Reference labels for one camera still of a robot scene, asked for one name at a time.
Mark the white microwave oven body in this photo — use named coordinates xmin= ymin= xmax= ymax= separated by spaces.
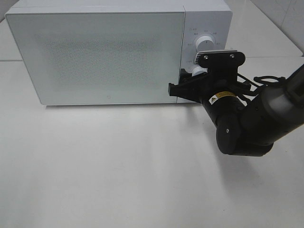
xmin=4 ymin=0 xmax=234 ymax=107

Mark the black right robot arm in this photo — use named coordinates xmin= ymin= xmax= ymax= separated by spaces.
xmin=168 ymin=50 xmax=304 ymax=157

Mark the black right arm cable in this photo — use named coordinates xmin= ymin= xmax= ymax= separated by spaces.
xmin=235 ymin=72 xmax=285 ymax=103

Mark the white microwave knob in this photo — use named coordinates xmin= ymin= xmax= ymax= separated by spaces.
xmin=194 ymin=35 xmax=215 ymax=52
xmin=191 ymin=66 xmax=208 ymax=76

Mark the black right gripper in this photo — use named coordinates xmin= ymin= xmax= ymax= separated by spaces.
xmin=168 ymin=50 xmax=251 ymax=124

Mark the white microwave door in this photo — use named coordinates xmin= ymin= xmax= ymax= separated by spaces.
xmin=7 ymin=13 xmax=184 ymax=105

